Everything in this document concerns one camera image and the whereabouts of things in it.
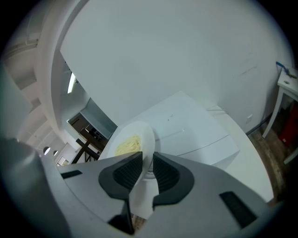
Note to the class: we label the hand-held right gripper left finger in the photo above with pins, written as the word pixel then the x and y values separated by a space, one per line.
pixel 93 176

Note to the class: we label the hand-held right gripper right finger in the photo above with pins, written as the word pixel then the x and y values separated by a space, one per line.
pixel 205 204

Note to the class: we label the pale yellow shredded food pile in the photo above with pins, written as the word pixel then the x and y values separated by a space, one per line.
pixel 129 145

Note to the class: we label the white plate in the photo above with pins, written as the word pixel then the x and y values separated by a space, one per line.
pixel 146 139

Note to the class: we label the black stair railing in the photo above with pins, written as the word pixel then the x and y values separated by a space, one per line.
pixel 86 148

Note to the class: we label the fluorescent ceiling light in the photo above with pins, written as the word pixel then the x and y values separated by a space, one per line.
pixel 71 82

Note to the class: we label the red box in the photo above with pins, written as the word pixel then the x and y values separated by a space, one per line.
pixel 289 127

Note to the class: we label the small white table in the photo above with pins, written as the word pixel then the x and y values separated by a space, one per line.
pixel 285 86

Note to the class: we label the white wall socket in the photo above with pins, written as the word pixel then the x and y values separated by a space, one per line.
pixel 249 118

